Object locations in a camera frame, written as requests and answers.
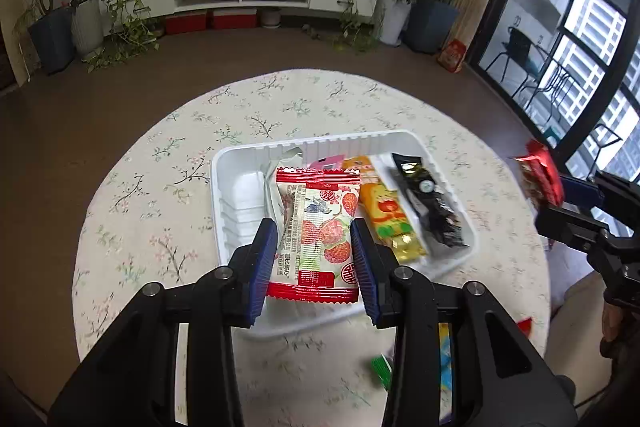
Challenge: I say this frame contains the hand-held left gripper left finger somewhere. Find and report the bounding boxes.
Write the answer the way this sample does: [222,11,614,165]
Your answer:
[47,218,278,427]

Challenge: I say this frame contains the white smooth planter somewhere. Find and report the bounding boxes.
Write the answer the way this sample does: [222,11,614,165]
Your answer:
[377,0,413,46]

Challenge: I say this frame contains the pink cartoon snack packet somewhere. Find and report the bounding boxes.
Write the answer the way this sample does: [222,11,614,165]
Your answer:
[306,154,347,170]

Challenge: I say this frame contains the red paper bag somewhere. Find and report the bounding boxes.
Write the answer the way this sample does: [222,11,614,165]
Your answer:
[437,38,467,74]

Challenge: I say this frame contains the white plastic tray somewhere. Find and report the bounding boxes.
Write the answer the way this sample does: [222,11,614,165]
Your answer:
[210,129,478,340]

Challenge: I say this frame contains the small red snack packet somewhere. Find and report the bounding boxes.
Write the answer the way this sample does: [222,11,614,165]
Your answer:
[510,139,566,210]

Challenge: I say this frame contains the black metal chair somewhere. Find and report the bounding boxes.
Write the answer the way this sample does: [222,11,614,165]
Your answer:
[485,27,551,95]

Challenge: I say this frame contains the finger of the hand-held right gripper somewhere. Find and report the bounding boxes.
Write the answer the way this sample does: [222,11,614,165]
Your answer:
[535,204,613,253]
[560,169,640,228]

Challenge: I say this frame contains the black sliding door frame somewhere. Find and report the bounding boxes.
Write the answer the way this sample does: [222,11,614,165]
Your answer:
[465,0,640,188]

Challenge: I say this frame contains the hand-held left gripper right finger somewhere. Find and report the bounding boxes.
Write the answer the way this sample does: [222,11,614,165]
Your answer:
[349,218,581,427]

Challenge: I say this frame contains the person's right hand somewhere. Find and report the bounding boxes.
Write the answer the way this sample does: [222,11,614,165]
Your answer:
[601,294,631,358]

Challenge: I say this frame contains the dark blue planter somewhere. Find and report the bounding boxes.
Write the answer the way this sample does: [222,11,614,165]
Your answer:
[27,7,76,75]
[402,0,460,54]

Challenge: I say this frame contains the black metal balcony table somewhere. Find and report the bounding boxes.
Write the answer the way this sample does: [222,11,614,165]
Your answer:
[520,57,586,118]

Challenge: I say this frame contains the blue cookie packet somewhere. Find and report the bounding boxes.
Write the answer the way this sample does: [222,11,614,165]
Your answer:
[438,322,454,425]

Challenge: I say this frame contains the green black snack packet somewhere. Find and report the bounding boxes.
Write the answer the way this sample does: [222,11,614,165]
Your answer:
[370,353,396,392]

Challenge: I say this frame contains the white ribbed planter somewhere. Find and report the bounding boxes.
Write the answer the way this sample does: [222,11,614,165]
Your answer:
[70,0,105,60]

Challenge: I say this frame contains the red storage box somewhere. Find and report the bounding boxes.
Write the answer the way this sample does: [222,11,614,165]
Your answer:
[210,8,258,30]
[164,13,208,35]

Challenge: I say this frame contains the red white strawberry snack packet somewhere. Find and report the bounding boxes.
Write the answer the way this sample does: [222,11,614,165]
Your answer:
[265,167,362,304]

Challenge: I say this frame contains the orange snack packet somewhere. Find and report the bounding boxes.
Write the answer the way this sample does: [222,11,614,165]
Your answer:
[341,155,429,264]

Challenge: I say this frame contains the black gold snack packet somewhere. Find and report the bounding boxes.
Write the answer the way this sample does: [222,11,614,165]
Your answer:
[389,152,465,250]

